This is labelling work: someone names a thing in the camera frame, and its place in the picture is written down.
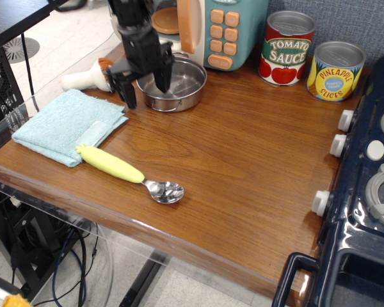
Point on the light blue folded cloth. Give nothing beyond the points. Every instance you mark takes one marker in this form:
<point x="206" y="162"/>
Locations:
<point x="72" y="119"/>

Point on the toy mushroom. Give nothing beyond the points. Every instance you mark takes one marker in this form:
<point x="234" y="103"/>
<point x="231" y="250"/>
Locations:
<point x="92" y="78"/>

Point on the toy microwave oven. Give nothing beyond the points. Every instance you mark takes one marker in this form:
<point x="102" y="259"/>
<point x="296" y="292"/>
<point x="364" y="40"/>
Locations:
<point x="217" y="34"/>

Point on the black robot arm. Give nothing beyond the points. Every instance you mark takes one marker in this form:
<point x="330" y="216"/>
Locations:
<point x="131" y="13"/>

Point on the black table leg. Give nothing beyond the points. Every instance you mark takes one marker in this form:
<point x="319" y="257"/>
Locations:
<point x="141" y="284"/>

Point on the black desk at left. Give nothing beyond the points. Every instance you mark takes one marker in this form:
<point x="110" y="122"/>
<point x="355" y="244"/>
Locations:
<point x="16" y="17"/>

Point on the white stove knob middle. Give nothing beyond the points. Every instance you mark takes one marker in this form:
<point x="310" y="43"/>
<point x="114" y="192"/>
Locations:
<point x="337" y="145"/>

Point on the stainless steel pot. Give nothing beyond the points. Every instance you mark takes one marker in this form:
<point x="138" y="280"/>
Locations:
<point x="185" y="91"/>

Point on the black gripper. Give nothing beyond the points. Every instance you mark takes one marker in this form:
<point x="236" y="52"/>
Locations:
<point x="144" y="54"/>

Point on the white stove knob upper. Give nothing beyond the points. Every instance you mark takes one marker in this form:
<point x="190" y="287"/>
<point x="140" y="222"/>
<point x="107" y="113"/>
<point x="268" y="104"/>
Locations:
<point x="345" y="120"/>

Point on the pineapple slices can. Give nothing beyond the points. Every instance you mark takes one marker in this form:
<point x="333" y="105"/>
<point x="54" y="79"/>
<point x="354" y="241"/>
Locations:
<point x="335" y="70"/>

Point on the dark blue toy stove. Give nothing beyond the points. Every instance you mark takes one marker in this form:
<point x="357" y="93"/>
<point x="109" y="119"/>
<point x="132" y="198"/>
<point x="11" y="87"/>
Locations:
<point x="349" y="267"/>

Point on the yellow handled metal spoon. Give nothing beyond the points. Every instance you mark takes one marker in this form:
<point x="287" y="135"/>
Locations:
<point x="161" y="192"/>

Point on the white stove knob lower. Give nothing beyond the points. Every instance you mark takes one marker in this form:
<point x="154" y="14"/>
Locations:
<point x="320" y="202"/>

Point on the tomato sauce can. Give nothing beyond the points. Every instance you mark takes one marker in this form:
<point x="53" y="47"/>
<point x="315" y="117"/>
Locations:
<point x="287" y="41"/>

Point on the white stove knob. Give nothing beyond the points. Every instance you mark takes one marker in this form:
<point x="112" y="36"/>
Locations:
<point x="345" y="120"/>
<point x="337" y="145"/>
<point x="320" y="202"/>

